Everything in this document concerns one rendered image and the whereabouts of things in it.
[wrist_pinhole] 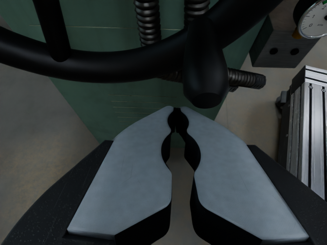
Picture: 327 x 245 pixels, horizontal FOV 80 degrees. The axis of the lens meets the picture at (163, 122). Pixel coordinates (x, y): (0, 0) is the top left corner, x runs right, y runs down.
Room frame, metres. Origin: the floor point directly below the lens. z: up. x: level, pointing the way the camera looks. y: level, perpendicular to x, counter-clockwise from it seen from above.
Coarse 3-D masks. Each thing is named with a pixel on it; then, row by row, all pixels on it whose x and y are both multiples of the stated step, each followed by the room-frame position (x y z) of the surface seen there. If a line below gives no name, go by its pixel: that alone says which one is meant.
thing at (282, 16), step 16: (288, 0) 0.34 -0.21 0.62; (272, 16) 0.29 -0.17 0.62; (288, 16) 0.29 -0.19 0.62; (272, 32) 0.26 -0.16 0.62; (288, 32) 0.26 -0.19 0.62; (256, 48) 0.28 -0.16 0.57; (272, 48) 0.26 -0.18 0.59; (288, 48) 0.26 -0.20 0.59; (304, 48) 0.26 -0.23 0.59; (256, 64) 0.26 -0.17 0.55; (272, 64) 0.26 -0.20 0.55; (288, 64) 0.26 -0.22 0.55
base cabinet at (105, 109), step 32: (0, 0) 0.31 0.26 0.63; (32, 0) 0.30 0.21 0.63; (64, 0) 0.30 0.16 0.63; (96, 0) 0.30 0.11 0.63; (128, 0) 0.30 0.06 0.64; (160, 0) 0.30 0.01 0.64; (32, 32) 0.31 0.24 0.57; (96, 32) 0.30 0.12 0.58; (128, 32) 0.30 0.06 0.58; (256, 32) 0.30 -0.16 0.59; (64, 96) 0.31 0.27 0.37; (96, 96) 0.30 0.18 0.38; (128, 96) 0.30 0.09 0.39; (160, 96) 0.30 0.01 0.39; (96, 128) 0.31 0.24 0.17
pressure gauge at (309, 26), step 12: (300, 0) 0.26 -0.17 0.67; (312, 0) 0.24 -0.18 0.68; (324, 0) 0.23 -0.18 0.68; (300, 12) 0.24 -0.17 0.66; (312, 12) 0.23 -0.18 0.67; (324, 12) 0.23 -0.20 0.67; (300, 24) 0.23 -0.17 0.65; (312, 24) 0.23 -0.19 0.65; (324, 24) 0.23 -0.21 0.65; (300, 36) 0.25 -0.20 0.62; (312, 36) 0.23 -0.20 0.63
